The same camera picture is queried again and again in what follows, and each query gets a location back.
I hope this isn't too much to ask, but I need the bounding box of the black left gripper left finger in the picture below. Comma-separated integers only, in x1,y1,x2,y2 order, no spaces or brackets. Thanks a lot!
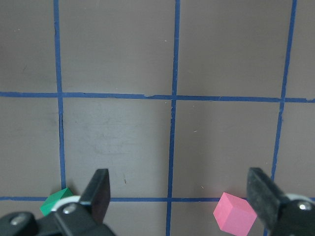
54,169,110,236

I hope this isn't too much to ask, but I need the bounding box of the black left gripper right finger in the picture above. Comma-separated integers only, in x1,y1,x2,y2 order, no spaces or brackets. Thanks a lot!
247,167,315,236

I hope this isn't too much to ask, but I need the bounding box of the green foam cube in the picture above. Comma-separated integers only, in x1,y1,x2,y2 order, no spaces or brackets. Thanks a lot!
40,188,73,216

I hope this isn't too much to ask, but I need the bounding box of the pink foam cube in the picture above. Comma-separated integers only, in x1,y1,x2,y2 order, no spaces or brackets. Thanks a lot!
213,192,257,236

